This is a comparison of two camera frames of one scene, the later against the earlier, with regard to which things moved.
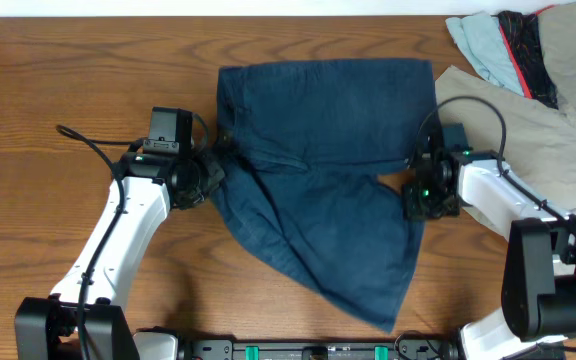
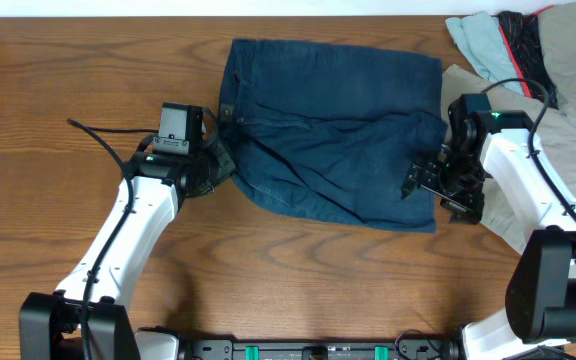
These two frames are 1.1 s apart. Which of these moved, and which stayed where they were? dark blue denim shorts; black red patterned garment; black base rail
Moved: dark blue denim shorts
Stayed: black base rail; black red patterned garment
